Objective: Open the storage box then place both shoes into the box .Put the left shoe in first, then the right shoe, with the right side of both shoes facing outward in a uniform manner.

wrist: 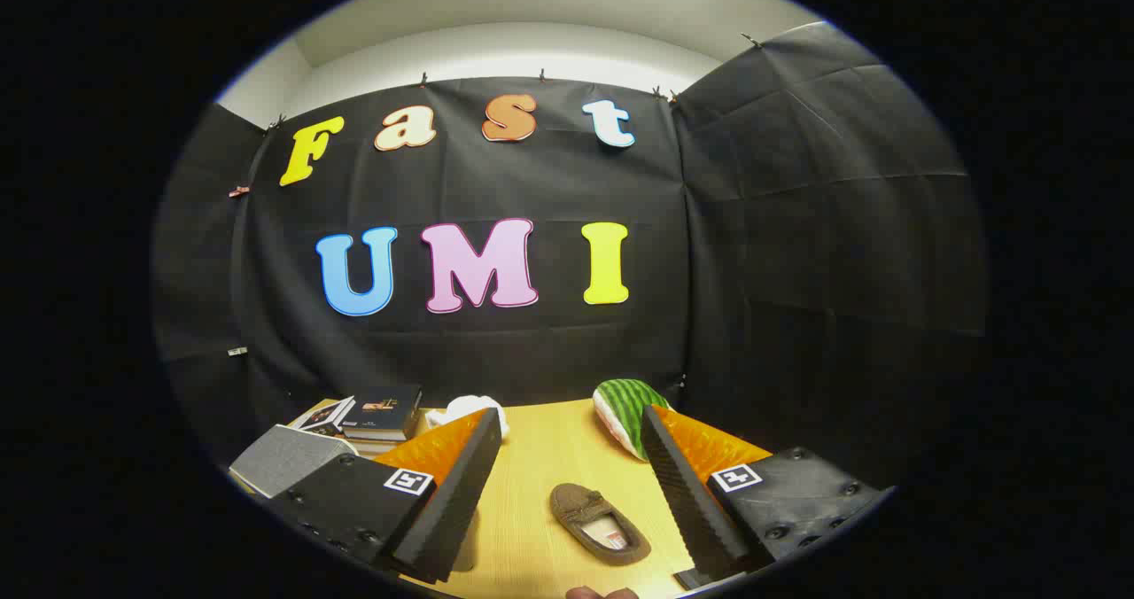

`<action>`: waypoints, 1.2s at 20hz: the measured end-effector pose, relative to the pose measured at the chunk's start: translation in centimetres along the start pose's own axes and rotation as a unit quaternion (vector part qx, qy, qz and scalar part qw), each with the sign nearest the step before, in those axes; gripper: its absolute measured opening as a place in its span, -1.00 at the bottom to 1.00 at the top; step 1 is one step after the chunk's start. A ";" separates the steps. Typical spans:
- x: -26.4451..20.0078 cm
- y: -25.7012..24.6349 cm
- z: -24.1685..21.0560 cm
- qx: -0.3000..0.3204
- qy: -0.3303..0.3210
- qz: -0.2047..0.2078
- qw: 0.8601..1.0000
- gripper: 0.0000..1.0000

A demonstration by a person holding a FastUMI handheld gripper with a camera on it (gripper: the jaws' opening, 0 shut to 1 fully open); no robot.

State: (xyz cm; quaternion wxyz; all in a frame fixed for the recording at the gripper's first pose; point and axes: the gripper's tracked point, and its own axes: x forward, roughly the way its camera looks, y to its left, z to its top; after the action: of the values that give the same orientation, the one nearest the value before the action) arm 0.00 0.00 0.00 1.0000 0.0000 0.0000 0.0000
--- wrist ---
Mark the dark hardcover book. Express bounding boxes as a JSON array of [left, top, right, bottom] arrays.
[[341, 385, 423, 442]]

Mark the white plush toy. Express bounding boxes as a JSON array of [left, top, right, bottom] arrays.
[[423, 394, 511, 445]]

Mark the black backdrop cloth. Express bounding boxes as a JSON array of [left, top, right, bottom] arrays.
[[151, 21, 990, 494]]

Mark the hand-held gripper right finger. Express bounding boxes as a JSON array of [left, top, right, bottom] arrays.
[[640, 404, 894, 591]]

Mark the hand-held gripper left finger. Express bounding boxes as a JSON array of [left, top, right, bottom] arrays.
[[268, 407, 503, 585]]

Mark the grey fabric storage box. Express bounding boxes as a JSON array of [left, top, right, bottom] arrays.
[[229, 424, 360, 500]]

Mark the brown moccasin shoe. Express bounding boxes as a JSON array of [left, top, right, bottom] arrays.
[[549, 482, 652, 567]]

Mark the white and black book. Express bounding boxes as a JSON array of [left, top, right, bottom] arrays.
[[285, 395, 357, 438]]

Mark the watermelon slice plush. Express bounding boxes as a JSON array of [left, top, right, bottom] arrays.
[[592, 378, 672, 463]]

